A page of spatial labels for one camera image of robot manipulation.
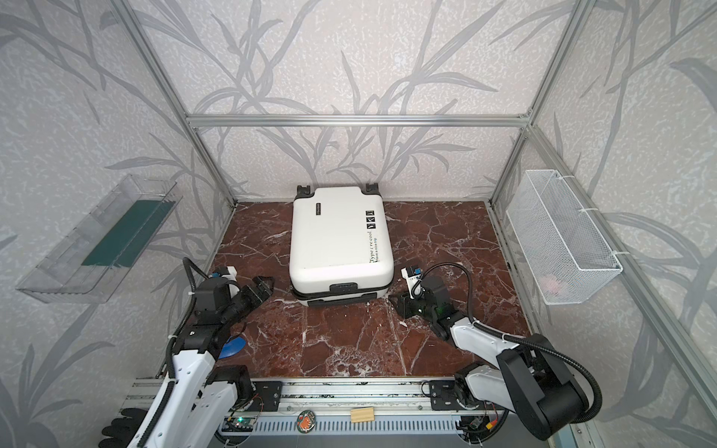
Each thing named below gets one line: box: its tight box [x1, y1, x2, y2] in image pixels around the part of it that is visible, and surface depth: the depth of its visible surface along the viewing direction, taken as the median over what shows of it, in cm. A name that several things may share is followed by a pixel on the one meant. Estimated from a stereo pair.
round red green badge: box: [295, 409, 317, 434], surface depth 71 cm
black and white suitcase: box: [289, 182, 395, 308], surface depth 85 cm
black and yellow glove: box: [98, 407, 148, 448], surface depth 70 cm
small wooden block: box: [351, 406, 376, 423], surface depth 72 cm
